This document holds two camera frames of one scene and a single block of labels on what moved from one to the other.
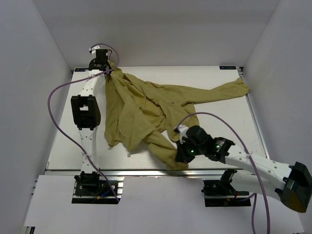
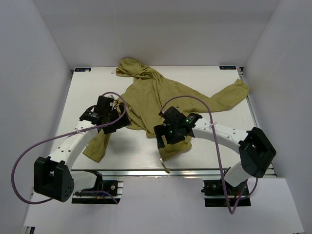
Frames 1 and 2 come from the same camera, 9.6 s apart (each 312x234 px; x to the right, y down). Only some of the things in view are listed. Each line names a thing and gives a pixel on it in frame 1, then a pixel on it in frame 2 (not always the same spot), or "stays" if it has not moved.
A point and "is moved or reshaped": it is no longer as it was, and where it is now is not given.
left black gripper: (109, 66) → (125, 122)
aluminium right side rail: (241, 71) stays
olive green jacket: (135, 108) is moved or reshaped
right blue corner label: (227, 67) stays
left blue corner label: (81, 69) stays
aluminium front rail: (94, 173) stays
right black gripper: (182, 156) → (161, 130)
